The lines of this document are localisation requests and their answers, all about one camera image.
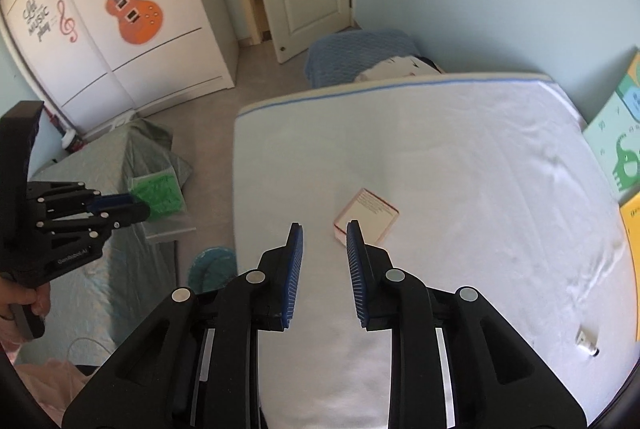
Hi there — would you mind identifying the small red white box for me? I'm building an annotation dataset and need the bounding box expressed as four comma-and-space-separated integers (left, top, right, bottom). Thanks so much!
333, 189, 399, 246

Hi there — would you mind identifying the green sponge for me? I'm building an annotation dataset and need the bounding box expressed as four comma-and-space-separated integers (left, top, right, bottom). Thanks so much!
129, 169, 186, 221

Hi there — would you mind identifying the teal trash bin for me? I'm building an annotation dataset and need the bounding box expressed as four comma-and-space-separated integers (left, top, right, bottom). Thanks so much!
188, 246, 238, 293

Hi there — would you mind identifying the person's left hand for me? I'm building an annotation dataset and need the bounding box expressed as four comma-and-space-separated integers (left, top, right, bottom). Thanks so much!
0, 277, 51, 321

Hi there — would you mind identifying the grey green bedding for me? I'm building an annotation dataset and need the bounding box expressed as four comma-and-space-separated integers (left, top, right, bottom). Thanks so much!
14, 117, 196, 370

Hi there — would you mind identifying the white wardrobe with guitar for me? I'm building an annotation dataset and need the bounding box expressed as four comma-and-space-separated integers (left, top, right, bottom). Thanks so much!
1, 0, 239, 134

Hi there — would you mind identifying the yellow word book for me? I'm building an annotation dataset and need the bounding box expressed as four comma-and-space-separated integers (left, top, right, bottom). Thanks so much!
620, 194, 640, 340

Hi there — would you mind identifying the blue quilted blanket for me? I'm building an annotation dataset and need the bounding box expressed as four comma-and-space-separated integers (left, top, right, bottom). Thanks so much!
305, 30, 421, 89

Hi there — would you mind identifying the light green elephant book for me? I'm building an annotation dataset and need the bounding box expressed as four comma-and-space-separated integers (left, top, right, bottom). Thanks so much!
584, 51, 640, 204

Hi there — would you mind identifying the cream cartoon pillow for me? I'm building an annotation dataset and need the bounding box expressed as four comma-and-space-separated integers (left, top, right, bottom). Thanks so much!
354, 56, 440, 82

